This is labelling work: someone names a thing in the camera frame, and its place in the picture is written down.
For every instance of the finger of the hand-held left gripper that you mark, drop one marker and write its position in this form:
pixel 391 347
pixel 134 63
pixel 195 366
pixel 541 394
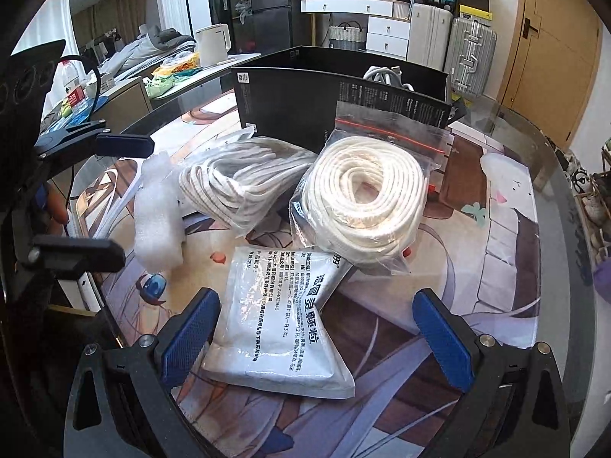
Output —
pixel 124 143
pixel 81 250

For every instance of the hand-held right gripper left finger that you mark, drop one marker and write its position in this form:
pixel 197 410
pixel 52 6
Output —
pixel 191 338

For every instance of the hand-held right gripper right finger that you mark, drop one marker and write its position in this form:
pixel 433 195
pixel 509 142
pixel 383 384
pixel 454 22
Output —
pixel 444 343

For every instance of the white printed packet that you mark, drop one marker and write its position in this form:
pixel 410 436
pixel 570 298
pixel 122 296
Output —
pixel 277 324

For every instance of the black cardboard box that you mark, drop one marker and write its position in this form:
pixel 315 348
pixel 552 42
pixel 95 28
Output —
pixel 286 100

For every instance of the person's left hand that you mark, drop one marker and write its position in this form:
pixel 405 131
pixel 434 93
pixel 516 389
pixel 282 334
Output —
pixel 55 206

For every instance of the white side table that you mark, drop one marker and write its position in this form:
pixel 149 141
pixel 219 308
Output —
pixel 138 100

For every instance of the clear plastic bottle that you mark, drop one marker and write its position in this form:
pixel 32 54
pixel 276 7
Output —
pixel 70 78

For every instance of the blue plastic packet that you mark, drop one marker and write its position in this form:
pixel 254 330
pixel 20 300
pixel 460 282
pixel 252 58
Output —
pixel 76 114

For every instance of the green packets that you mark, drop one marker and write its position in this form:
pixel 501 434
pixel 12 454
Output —
pixel 161 86

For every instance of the white foam wrap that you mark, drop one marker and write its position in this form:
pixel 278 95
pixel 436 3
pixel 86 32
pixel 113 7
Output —
pixel 157 219

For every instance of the yellow snack packet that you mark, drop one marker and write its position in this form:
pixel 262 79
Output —
pixel 180 64

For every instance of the pile of grey clothes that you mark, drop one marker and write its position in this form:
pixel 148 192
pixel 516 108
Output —
pixel 148 47

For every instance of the printed desk mat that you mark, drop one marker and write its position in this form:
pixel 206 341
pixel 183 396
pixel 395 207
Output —
pixel 477 248

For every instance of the beige curtain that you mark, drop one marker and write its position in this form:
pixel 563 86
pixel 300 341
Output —
pixel 114 14

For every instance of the white electric kettle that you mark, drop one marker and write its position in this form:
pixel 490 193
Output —
pixel 215 44

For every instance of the purple bag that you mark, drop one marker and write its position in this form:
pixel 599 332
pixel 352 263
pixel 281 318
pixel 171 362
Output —
pixel 602 279

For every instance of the black fridge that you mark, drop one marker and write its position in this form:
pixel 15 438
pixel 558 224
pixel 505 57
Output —
pixel 277 4

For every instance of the shoe rack with shoes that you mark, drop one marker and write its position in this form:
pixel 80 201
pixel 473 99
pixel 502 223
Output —
pixel 592 195

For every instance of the woven basket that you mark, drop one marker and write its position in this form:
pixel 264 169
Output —
pixel 346 37

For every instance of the white dresser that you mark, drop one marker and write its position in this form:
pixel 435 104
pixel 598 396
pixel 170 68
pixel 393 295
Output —
pixel 382 28

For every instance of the silver suitcase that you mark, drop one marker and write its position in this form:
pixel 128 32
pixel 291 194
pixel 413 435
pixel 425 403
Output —
pixel 472 55

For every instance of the white suitcase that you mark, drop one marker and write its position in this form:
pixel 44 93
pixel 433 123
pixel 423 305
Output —
pixel 429 36

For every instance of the wooden door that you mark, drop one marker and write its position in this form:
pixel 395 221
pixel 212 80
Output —
pixel 549 47

